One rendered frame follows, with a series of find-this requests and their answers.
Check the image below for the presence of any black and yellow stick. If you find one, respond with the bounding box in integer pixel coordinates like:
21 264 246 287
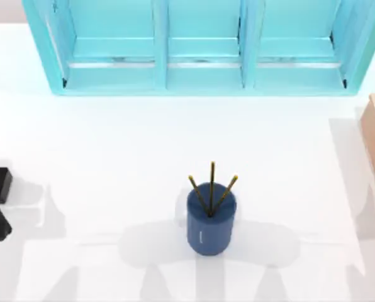
188 175 211 218
209 161 216 218
210 175 238 217

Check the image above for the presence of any dark blue cylindrical holder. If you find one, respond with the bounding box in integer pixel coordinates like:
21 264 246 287
186 181 238 256

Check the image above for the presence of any light blue rack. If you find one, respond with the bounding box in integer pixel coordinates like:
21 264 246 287
21 0 375 97

